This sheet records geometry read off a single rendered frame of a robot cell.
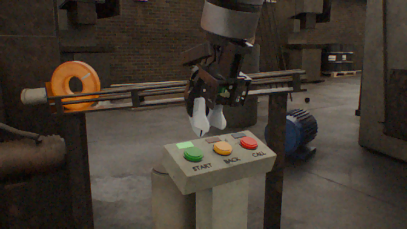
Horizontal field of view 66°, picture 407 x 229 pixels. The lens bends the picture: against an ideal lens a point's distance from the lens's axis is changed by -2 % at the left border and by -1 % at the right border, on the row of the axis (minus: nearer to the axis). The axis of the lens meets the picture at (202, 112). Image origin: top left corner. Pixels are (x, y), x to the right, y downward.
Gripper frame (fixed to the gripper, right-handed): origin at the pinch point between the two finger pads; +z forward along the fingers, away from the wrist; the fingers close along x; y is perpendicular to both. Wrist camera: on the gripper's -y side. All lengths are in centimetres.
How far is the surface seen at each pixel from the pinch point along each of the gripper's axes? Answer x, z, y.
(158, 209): -2.2, 28.6, -6.9
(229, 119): 169, 126, -179
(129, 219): 14, 92, -59
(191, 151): -0.5, 5.6, -0.2
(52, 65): -15, 19, -81
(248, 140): 14.9, 5.7, -0.1
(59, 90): -17, 17, -55
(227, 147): 8.0, 5.7, 0.9
